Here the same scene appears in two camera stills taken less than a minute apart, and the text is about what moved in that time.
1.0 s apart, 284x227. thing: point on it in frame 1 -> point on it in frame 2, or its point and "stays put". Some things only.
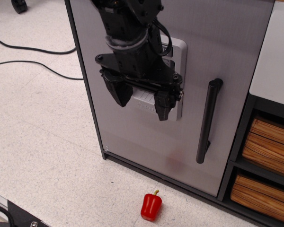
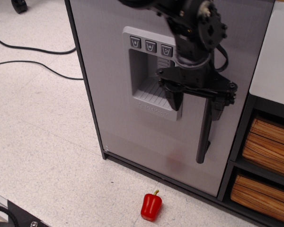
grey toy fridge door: [224, 39] stays put
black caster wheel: [20, 6] stays put
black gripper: [137, 60] -> [192, 73]
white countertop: [274, 78] stays put
